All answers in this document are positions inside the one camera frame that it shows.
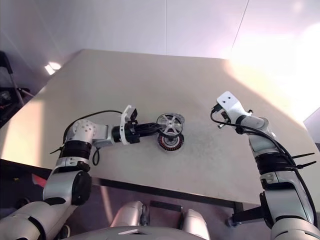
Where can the silver robot torso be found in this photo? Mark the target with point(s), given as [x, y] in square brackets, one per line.
[150, 233]

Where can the silver right robot leg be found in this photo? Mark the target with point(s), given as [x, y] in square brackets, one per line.
[195, 222]

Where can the black flat bracket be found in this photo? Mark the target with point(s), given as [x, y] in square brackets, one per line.
[165, 206]

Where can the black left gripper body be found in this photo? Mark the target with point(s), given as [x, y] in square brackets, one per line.
[131, 135]

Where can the silver left robot leg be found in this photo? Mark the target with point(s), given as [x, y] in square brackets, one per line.
[128, 213]

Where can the black cart with pole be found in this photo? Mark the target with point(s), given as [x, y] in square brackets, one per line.
[5, 97]

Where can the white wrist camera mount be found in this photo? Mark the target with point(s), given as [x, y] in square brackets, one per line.
[228, 101]
[126, 113]

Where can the silver spoked rotor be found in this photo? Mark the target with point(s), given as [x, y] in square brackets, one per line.
[170, 122]

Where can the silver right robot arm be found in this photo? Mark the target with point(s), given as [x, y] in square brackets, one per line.
[282, 185]

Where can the red object on floor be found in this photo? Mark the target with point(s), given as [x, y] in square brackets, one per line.
[38, 180]

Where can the dark metal table frame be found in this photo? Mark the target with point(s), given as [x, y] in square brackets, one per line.
[162, 192]

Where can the silver robot leg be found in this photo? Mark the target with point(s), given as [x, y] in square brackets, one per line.
[195, 222]
[128, 213]

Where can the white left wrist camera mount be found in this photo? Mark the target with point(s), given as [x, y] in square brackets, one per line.
[126, 113]

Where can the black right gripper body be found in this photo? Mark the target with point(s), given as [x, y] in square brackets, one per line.
[224, 116]

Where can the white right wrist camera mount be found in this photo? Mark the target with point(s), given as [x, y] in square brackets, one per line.
[228, 101]

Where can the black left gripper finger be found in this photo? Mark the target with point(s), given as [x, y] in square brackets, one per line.
[150, 125]
[151, 132]

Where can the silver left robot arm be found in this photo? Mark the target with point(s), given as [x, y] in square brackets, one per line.
[82, 130]

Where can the grey caster wheel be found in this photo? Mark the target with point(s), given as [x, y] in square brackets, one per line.
[231, 222]

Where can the black zip tie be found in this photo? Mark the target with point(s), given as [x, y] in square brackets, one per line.
[56, 150]
[306, 164]
[303, 155]

